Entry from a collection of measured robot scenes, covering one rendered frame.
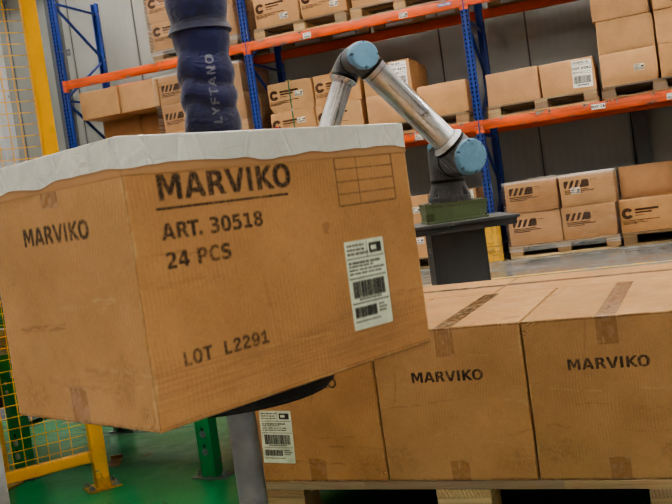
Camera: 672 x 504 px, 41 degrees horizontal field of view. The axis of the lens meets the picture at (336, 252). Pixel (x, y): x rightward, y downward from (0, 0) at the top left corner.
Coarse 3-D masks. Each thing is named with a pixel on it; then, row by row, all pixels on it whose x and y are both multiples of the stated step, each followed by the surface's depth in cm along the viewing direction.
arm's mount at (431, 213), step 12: (432, 204) 381; (444, 204) 381; (456, 204) 381; (468, 204) 382; (480, 204) 382; (432, 216) 382; (444, 216) 382; (456, 216) 382; (468, 216) 382; (480, 216) 382
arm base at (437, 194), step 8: (432, 184) 392; (440, 184) 388; (448, 184) 387; (456, 184) 387; (464, 184) 390; (432, 192) 391; (440, 192) 387; (448, 192) 386; (456, 192) 386; (464, 192) 389; (432, 200) 390; (440, 200) 386; (448, 200) 385; (456, 200) 385
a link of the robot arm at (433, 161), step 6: (432, 150) 388; (432, 156) 389; (432, 162) 389; (438, 162) 383; (432, 168) 390; (438, 168) 385; (432, 174) 391; (438, 174) 388; (444, 174) 386; (432, 180) 391
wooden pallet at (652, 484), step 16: (464, 480) 229; (480, 480) 227; (496, 480) 226; (512, 480) 224; (528, 480) 222; (544, 480) 221; (560, 480) 219; (576, 480) 217; (592, 480) 216; (608, 480) 214; (624, 480) 213; (640, 480) 212; (656, 480) 210; (272, 496) 251; (288, 496) 249; (304, 496) 247; (448, 496) 231; (464, 496) 229; (480, 496) 227; (496, 496) 231; (656, 496) 210
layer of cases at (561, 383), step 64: (448, 320) 238; (512, 320) 222; (576, 320) 214; (640, 320) 208; (384, 384) 234; (448, 384) 228; (512, 384) 221; (576, 384) 215; (640, 384) 209; (320, 448) 244; (384, 448) 237; (448, 448) 229; (512, 448) 223; (576, 448) 217; (640, 448) 211
